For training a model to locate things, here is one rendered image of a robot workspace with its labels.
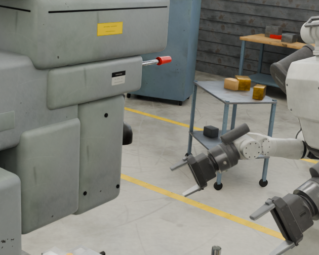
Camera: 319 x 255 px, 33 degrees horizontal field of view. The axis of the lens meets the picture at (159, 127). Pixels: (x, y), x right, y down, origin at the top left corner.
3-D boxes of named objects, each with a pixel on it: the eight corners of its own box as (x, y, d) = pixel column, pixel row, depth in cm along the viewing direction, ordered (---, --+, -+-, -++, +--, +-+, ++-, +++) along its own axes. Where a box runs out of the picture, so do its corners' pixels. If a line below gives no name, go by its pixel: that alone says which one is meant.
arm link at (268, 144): (227, 148, 187) (262, 151, 191) (237, 156, 179) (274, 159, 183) (231, 130, 186) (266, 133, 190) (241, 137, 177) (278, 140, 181)
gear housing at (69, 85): (80, 75, 162) (80, 41, 159) (143, 90, 148) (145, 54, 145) (-16, 91, 137) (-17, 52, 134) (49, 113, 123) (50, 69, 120)
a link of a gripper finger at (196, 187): (184, 196, 179) (200, 186, 180) (181, 192, 182) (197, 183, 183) (186, 200, 180) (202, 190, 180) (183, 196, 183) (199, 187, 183)
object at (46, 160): (20, 185, 154) (19, 96, 146) (81, 213, 140) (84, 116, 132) (-40, 206, 139) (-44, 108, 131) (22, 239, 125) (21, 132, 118)
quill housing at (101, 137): (74, 178, 168) (76, 77, 159) (124, 199, 156) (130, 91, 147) (25, 197, 153) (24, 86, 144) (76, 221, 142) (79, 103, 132)
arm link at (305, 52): (312, 79, 188) (298, 44, 183) (327, 84, 179) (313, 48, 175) (284, 96, 187) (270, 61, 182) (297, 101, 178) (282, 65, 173)
